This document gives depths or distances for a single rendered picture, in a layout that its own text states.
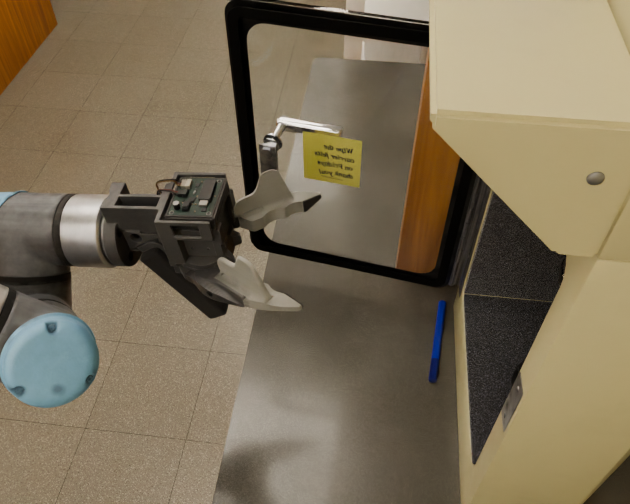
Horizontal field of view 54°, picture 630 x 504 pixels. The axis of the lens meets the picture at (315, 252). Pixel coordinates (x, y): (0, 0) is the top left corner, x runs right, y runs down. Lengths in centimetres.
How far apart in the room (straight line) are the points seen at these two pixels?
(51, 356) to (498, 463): 43
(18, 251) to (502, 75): 49
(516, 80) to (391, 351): 60
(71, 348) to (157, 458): 138
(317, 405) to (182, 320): 132
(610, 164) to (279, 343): 63
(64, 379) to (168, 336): 157
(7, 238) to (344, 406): 47
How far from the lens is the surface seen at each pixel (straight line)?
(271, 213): 65
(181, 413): 195
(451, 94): 34
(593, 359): 51
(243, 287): 58
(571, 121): 34
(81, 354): 54
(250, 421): 85
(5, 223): 68
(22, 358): 54
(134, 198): 61
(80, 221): 63
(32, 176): 284
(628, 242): 41
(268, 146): 78
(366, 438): 84
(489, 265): 84
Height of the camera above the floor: 170
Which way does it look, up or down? 48 degrees down
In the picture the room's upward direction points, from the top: straight up
